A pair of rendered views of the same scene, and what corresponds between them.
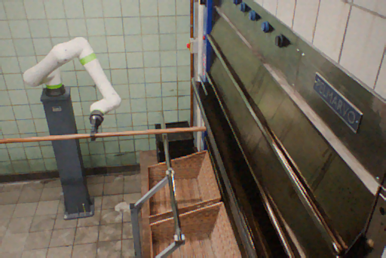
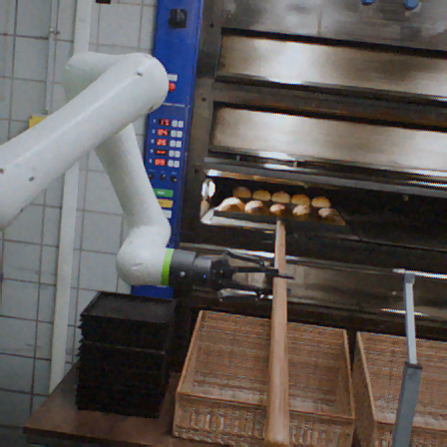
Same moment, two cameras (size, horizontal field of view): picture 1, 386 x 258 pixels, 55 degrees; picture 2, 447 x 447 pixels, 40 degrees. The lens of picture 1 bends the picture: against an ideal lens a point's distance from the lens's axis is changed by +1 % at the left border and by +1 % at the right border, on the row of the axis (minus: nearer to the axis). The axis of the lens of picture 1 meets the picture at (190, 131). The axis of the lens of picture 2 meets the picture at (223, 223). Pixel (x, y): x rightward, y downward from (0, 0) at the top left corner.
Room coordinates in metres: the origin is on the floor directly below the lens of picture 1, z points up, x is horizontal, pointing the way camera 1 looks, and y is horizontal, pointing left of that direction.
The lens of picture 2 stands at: (1.87, 2.08, 1.56)
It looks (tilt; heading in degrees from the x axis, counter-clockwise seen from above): 9 degrees down; 281
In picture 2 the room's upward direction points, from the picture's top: 7 degrees clockwise
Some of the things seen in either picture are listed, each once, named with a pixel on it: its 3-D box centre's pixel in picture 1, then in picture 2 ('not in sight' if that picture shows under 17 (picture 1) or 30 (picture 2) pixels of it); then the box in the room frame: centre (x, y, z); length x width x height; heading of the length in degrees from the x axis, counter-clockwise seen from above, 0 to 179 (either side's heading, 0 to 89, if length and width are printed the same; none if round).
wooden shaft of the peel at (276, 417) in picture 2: (103, 134); (279, 275); (2.01, 0.55, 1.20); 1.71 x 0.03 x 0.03; 97
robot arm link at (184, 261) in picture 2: (96, 118); (184, 268); (2.23, 0.64, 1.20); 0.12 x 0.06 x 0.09; 97
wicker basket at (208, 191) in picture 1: (180, 188); (266, 378); (2.05, 0.07, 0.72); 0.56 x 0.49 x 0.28; 7
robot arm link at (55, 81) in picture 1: (50, 74); not in sight; (2.61, 1.05, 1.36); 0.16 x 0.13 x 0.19; 152
